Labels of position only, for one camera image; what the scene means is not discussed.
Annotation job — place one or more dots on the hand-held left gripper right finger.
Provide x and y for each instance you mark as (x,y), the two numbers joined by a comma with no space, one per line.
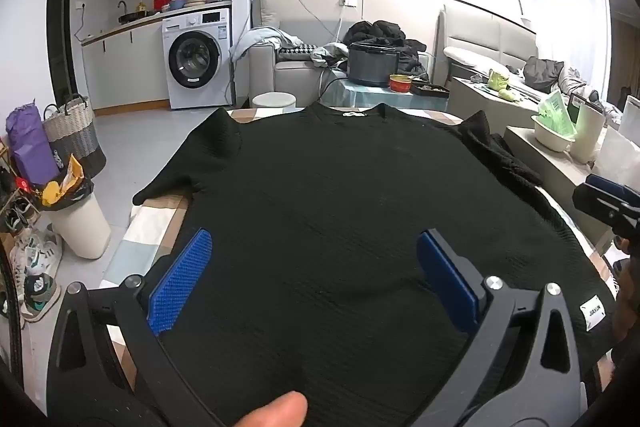
(447,279)

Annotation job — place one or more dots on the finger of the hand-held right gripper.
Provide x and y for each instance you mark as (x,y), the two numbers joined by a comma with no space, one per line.
(600,199)

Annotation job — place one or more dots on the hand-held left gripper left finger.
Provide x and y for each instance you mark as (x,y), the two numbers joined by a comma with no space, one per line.
(182,277)

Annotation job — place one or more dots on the black knit sweater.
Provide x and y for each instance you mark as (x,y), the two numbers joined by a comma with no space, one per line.
(325,207)

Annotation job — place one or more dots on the pile of black clothes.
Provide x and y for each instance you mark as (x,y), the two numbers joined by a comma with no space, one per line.
(385,32)

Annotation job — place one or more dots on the person's left hand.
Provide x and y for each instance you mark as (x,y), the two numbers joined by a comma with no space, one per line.
(275,412)

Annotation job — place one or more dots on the white plastic bag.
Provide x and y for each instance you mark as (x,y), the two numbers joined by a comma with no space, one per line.
(617,147)

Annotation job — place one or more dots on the checked blanket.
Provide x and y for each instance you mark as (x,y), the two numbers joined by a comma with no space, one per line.
(150,232)

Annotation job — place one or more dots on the beige side cabinet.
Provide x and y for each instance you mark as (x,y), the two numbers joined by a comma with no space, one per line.
(550,172)

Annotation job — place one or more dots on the white jug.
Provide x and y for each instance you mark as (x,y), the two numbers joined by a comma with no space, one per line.
(587,132)

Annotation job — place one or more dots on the white plastic basin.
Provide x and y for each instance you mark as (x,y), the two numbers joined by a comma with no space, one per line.
(550,139)

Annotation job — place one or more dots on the white trash bin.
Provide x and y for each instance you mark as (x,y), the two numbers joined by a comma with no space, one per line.
(82,227)

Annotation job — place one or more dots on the grey jacket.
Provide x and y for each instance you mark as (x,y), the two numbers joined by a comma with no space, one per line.
(545,74)

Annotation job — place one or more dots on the white green sneaker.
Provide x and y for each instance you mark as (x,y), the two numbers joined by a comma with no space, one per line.
(37,257)
(40,299)

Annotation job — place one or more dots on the yellow bag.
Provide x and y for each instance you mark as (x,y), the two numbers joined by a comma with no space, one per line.
(60,187)

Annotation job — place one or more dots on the beige low table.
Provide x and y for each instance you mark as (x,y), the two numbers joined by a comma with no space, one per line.
(480,104)

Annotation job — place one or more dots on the green toy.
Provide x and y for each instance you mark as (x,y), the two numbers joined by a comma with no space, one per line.
(497,79)

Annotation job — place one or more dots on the woven basket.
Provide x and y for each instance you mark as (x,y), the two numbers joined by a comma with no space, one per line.
(75,137)

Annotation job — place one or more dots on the black tray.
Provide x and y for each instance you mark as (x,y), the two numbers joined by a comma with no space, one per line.
(430,91)

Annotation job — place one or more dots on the wooden shoe rack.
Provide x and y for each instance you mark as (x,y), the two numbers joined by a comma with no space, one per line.
(12,192)

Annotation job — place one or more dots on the white round stool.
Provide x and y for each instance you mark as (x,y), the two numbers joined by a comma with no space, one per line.
(274,101)

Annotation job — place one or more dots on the purple bag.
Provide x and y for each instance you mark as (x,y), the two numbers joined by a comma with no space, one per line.
(32,147)

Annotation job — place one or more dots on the red tin bowl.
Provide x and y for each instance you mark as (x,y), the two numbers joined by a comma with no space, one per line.
(400,83)

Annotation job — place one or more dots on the glass table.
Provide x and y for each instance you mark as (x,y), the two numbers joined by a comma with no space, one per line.
(360,97)

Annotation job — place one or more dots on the beige bed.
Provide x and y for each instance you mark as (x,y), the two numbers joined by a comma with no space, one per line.
(480,34)

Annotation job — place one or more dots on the white kitchen base cabinet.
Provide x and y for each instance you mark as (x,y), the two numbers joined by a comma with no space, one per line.
(130,67)

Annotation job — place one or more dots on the white washing machine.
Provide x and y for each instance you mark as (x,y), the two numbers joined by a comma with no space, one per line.
(195,57)

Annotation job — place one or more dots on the grey sofa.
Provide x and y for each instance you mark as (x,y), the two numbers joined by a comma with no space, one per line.
(290,79)

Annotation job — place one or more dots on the light grey blanket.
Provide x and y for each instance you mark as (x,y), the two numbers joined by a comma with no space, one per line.
(262,39)

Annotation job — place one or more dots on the red container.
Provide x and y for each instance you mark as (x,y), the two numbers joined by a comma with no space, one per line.
(167,3)

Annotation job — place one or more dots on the black kitchen faucet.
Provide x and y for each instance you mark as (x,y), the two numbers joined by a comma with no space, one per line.
(120,9)

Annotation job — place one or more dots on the dark door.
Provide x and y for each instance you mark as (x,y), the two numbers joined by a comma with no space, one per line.
(62,22)

